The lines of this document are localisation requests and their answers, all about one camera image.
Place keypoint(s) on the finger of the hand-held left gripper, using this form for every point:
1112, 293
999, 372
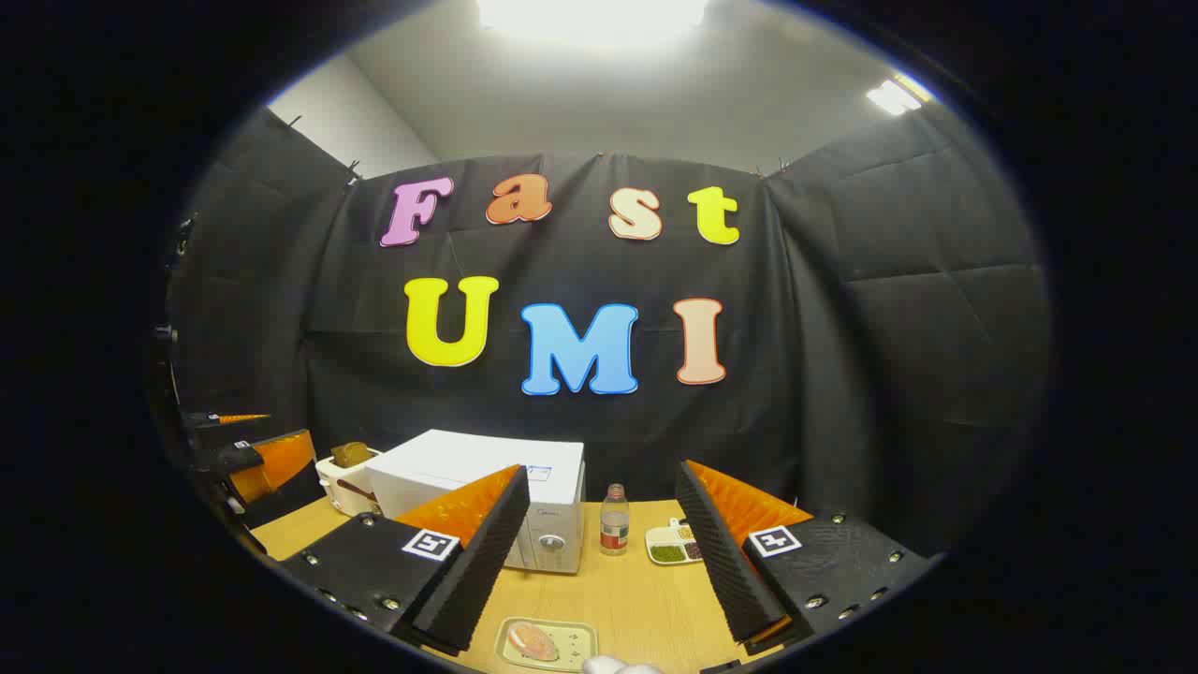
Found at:
229, 459
201, 420

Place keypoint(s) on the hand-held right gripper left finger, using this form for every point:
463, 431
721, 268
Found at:
477, 571

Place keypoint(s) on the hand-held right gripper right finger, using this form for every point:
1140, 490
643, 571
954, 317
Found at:
725, 562

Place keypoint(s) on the sesame bread roll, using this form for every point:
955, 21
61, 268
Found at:
533, 641

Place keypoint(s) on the white microwave oven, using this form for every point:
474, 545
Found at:
468, 459

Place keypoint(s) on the white divided dish of beans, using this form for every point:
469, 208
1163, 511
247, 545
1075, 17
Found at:
666, 539

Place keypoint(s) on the white toaster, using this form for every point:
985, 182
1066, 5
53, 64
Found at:
342, 485

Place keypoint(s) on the clear bottle with red label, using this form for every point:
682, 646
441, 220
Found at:
614, 524

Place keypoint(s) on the brown bread slice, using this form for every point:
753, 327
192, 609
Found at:
351, 454

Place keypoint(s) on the pale green rectangular tray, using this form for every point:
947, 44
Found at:
576, 646

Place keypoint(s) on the black backdrop cloth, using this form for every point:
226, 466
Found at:
796, 374

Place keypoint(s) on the small ceiling light panel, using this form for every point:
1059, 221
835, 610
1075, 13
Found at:
894, 95

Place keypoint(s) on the large ceiling light panel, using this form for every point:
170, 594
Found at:
590, 11

